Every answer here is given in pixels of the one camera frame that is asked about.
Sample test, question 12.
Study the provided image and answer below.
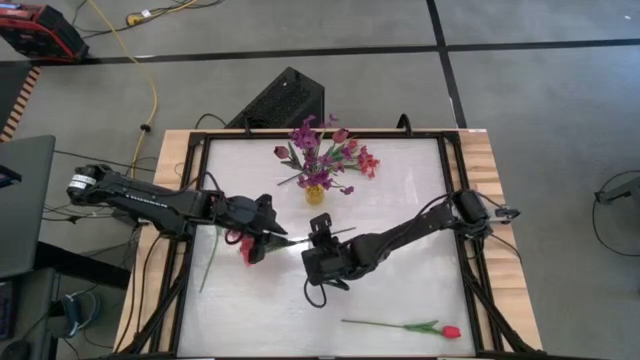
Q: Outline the yellow glass vase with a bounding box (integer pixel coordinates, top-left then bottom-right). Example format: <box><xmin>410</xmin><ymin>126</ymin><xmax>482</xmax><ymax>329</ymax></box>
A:
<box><xmin>305</xmin><ymin>184</ymin><xmax>326</xmax><ymax>206</ymax></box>

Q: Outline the purple artificial flower bunch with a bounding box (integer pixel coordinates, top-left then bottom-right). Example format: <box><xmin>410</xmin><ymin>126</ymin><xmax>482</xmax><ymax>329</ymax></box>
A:
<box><xmin>288</xmin><ymin>113</ymin><xmax>340</xmax><ymax>189</ymax></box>
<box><xmin>296</xmin><ymin>152</ymin><xmax>356</xmax><ymax>197</ymax></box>

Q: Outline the red and black tool case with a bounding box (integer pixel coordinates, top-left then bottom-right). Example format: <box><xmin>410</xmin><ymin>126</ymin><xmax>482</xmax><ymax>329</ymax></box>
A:
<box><xmin>0</xmin><ymin>2</ymin><xmax>90</xmax><ymax>64</ymax></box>

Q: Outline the red artificial tulip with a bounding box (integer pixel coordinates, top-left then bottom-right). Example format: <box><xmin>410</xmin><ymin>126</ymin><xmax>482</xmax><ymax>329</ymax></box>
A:
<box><xmin>341</xmin><ymin>319</ymin><xmax>463</xmax><ymax>341</ymax></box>

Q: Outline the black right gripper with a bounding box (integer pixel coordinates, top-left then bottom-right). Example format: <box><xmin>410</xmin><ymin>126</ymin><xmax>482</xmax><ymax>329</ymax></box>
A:
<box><xmin>301</xmin><ymin>213</ymin><xmax>359</xmax><ymax>287</ymax></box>

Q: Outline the yellow extension cable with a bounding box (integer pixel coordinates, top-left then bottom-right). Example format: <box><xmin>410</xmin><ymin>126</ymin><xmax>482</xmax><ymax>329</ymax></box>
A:
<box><xmin>87</xmin><ymin>0</ymin><xmax>159</xmax><ymax>189</ymax></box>

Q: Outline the yellow plug with cables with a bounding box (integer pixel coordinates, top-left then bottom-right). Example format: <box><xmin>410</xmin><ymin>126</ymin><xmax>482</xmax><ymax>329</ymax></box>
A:
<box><xmin>124</xmin><ymin>0</ymin><xmax>226</xmax><ymax>27</ymax></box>

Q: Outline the black mat with striped edge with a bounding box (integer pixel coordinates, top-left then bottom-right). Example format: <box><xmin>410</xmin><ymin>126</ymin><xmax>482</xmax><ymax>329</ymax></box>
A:
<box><xmin>0</xmin><ymin>62</ymin><xmax>41</xmax><ymax>144</ymax></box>

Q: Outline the black floor stand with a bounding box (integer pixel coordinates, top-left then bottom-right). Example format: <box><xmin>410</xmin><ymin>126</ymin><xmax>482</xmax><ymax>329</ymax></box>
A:
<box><xmin>593</xmin><ymin>172</ymin><xmax>640</xmax><ymax>207</ymax></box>

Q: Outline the dark grey flat panel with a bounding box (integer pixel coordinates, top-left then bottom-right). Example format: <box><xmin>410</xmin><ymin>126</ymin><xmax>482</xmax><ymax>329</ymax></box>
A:
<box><xmin>0</xmin><ymin>134</ymin><xmax>56</xmax><ymax>280</ymax></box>

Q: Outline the black metal table frame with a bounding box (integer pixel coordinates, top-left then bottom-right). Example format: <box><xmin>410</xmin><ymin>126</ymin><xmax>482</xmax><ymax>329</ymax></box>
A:
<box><xmin>112</xmin><ymin>127</ymin><xmax>546</xmax><ymax>360</ymax></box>

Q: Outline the red artificial flower bunch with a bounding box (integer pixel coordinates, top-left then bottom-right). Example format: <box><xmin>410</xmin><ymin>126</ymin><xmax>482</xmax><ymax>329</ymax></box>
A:
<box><xmin>277</xmin><ymin>139</ymin><xmax>381</xmax><ymax>187</ymax></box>
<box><xmin>238</xmin><ymin>226</ymin><xmax>358</xmax><ymax>268</ymax></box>

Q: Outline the blue and black headset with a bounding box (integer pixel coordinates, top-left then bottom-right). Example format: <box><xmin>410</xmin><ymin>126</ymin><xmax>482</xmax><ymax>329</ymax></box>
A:
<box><xmin>59</xmin><ymin>291</ymin><xmax>101</xmax><ymax>340</ymax></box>

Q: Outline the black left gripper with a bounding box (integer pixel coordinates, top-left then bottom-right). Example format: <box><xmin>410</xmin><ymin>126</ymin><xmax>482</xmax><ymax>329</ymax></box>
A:
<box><xmin>214</xmin><ymin>193</ymin><xmax>290</xmax><ymax>265</ymax></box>

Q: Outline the black computer case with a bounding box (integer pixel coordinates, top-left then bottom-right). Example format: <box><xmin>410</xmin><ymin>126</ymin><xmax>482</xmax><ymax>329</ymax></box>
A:
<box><xmin>224</xmin><ymin>66</ymin><xmax>326</xmax><ymax>130</ymax></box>

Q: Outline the maroon artificial tulip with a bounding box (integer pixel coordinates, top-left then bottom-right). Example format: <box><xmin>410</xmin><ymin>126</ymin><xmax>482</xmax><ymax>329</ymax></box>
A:
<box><xmin>273</xmin><ymin>144</ymin><xmax>316</xmax><ymax>189</ymax></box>
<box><xmin>314</xmin><ymin>128</ymin><xmax>350</xmax><ymax>189</ymax></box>

